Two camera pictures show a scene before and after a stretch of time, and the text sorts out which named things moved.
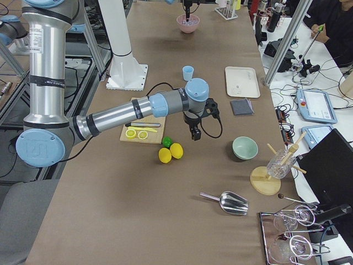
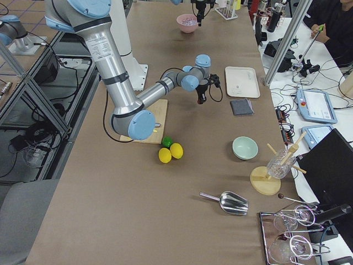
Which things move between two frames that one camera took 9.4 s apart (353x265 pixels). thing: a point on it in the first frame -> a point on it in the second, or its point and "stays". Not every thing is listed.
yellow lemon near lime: (176, 150) stays
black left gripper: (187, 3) -> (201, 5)
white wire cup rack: (227, 12) stays
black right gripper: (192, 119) -> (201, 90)
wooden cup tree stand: (260, 181) stays
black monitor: (327, 166) stays
